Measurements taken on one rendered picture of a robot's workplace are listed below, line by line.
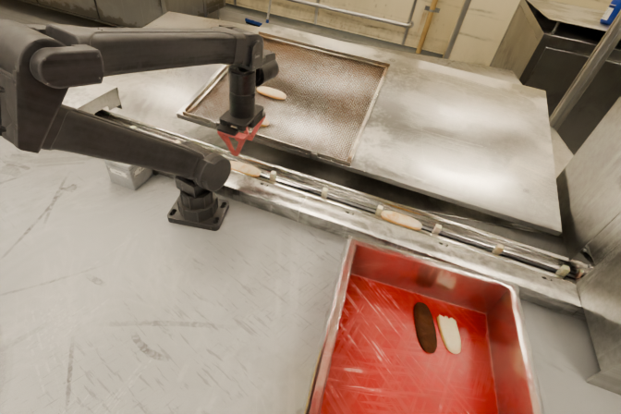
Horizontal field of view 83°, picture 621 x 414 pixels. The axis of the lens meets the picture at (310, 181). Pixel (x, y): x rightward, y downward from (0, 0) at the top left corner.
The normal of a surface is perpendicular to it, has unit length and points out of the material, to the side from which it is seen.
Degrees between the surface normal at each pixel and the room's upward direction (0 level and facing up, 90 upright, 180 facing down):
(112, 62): 95
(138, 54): 87
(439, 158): 10
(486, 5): 90
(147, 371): 0
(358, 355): 0
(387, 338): 0
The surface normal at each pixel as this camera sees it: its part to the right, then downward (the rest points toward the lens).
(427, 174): 0.06, -0.63
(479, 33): -0.32, 0.60
